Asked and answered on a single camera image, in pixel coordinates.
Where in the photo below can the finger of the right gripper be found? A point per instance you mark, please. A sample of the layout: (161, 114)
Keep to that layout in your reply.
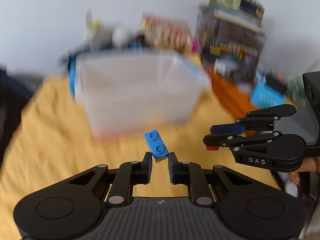
(255, 143)
(258, 120)

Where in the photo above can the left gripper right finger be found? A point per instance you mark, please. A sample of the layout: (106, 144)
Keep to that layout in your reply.
(191, 175)

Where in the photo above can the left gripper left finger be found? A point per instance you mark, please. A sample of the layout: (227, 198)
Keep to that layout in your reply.
(124, 178)

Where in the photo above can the red brick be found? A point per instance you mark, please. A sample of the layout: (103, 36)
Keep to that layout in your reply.
(212, 148)

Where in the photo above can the blue duplo brick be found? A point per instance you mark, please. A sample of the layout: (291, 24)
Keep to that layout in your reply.
(156, 145)

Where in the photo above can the person right hand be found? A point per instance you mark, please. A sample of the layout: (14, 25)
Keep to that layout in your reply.
(310, 164)

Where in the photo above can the blue card box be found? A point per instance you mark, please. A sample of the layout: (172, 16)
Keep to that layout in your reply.
(263, 96)

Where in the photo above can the orange box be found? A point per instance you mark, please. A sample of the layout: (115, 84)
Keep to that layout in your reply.
(231, 99)

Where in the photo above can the translucent white storage bin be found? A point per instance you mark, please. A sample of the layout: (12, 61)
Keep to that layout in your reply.
(129, 90)

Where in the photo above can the yellow quilted cloth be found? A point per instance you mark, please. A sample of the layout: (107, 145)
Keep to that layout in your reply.
(54, 142)

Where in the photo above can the stack of books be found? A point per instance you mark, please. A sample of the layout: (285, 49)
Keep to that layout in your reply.
(251, 10)

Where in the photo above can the snack bag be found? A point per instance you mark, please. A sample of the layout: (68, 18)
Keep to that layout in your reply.
(166, 33)

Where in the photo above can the white plush toy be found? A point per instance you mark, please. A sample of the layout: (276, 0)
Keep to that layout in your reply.
(100, 35)

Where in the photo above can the dark blue bag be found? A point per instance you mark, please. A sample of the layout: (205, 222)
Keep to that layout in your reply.
(16, 92)

